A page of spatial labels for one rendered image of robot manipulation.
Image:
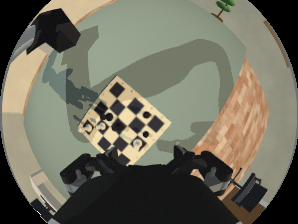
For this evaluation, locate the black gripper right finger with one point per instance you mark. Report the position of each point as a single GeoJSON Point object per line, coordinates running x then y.
{"type": "Point", "coordinates": [216, 174]}

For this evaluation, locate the chessboard with chess pieces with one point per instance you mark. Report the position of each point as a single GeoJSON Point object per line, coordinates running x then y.
{"type": "Point", "coordinates": [127, 107]}

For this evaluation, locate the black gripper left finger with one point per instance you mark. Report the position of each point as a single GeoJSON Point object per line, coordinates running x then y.
{"type": "Point", "coordinates": [82, 169]}

